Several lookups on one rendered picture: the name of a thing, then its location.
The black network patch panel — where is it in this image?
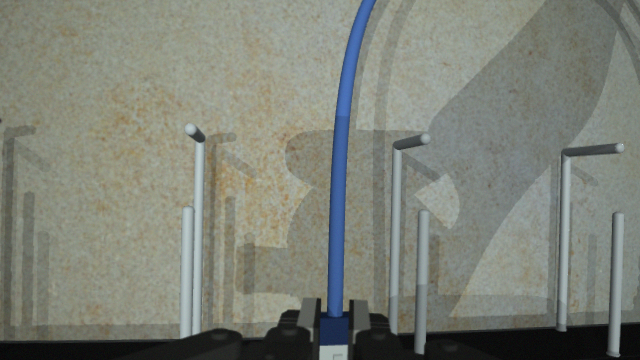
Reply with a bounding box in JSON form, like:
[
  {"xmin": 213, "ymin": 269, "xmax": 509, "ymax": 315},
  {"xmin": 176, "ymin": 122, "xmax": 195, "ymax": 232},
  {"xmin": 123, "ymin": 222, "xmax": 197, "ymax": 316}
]
[{"xmin": 0, "ymin": 123, "xmax": 640, "ymax": 360}]

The white network plug with blue boot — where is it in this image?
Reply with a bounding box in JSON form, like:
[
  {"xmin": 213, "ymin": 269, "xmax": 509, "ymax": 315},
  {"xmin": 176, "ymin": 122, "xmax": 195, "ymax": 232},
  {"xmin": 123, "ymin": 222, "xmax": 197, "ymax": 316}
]
[{"xmin": 319, "ymin": 311, "xmax": 349, "ymax": 360}]

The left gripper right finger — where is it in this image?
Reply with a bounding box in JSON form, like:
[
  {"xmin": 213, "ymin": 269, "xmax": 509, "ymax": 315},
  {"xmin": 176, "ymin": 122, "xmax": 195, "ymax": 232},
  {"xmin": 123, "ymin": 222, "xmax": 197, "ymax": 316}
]
[{"xmin": 347, "ymin": 299, "xmax": 502, "ymax": 360}]

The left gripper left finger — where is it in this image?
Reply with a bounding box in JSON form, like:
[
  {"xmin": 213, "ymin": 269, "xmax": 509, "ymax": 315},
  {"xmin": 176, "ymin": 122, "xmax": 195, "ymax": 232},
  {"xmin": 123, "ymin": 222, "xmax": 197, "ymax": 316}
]
[{"xmin": 112, "ymin": 298, "xmax": 321, "ymax": 360}]

